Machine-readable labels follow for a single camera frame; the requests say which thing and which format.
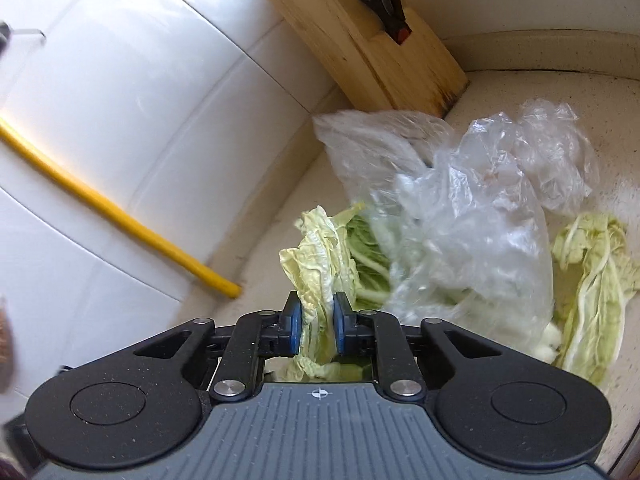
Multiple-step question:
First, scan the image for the large clear plastic bag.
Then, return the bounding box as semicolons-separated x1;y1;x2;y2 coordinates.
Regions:
314;110;560;362

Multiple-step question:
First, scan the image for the yellow gas hose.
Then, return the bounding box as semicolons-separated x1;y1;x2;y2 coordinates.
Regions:
0;118;244;302

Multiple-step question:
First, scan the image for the dark green leafy vegetable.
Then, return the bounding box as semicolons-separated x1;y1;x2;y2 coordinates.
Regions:
346;214;392;310

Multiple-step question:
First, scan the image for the wooden knife block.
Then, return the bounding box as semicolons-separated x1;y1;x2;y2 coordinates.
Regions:
269;0;469;117

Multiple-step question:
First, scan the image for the small crumpled plastic bag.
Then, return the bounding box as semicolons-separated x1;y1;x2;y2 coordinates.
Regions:
513;99;600;217

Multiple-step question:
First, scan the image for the pale cabbage leaf on counter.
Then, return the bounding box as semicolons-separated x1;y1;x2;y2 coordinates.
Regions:
551;212;639;387

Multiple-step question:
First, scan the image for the pale yellow cabbage leaf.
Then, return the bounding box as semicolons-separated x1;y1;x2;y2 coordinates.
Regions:
276;206;363;382

